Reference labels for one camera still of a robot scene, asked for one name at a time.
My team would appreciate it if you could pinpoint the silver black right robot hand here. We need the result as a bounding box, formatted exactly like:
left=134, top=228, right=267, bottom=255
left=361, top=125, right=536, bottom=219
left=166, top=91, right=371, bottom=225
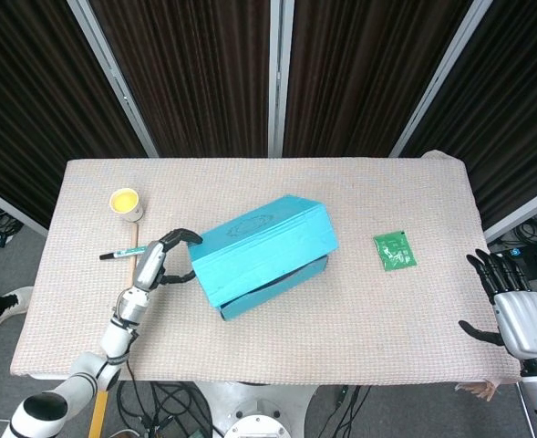
left=458, top=248, right=537, bottom=362

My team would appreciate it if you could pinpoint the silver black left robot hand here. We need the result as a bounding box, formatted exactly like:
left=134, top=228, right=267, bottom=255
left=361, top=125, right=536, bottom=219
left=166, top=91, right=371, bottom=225
left=130, top=227, right=204, bottom=294

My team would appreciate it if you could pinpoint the teal cardboard shoe box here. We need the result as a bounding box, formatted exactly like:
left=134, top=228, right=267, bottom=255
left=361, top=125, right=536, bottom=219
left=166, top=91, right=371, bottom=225
left=189, top=194, right=340, bottom=323

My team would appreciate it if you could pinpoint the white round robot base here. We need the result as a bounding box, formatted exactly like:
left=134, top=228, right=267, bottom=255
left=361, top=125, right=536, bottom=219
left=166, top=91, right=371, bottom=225
left=199, top=381, right=325, bottom=438

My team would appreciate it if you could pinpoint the teal marker pen black cap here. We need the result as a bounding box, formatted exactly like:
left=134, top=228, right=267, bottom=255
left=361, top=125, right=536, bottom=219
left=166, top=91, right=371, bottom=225
left=98, top=244, right=153, bottom=263

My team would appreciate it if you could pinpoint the light wooden stick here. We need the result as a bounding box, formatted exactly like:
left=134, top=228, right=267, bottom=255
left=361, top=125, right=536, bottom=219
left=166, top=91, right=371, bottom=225
left=126, top=223, right=140, bottom=290

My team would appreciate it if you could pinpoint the white paper cup yellow inside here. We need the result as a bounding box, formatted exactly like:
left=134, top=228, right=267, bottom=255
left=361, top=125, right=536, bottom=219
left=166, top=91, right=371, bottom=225
left=108, top=188, right=144, bottom=225

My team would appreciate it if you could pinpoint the white sneaker with black trouser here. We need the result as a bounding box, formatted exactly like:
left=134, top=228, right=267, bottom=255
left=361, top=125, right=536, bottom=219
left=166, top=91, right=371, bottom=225
left=0, top=286, right=35, bottom=332

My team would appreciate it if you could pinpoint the green foil packet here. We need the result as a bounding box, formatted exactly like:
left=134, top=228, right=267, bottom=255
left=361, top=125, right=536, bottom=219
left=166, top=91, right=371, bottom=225
left=372, top=231, right=420, bottom=273

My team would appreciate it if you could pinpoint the beige waffle tablecloth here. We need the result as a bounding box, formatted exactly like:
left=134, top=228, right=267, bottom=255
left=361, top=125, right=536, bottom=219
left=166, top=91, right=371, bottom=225
left=10, top=149, right=524, bottom=390

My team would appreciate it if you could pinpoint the dark brown pleated curtain panel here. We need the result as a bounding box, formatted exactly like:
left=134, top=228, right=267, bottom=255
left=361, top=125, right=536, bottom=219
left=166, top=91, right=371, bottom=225
left=284, top=0, right=475, bottom=159
left=399, top=0, right=537, bottom=232
left=88, top=0, right=274, bottom=159
left=0, top=0, right=153, bottom=232

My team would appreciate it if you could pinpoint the grey partition bottom rail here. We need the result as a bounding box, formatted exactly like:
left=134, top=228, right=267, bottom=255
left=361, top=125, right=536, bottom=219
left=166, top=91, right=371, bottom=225
left=481, top=182, right=537, bottom=244
left=0, top=180, right=50, bottom=237

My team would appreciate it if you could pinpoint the grey metal partition post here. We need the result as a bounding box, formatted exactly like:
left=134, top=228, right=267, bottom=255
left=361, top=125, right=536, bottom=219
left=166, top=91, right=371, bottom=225
left=66, top=0, right=160, bottom=159
left=388, top=0, right=498, bottom=159
left=267, top=0, right=295, bottom=159

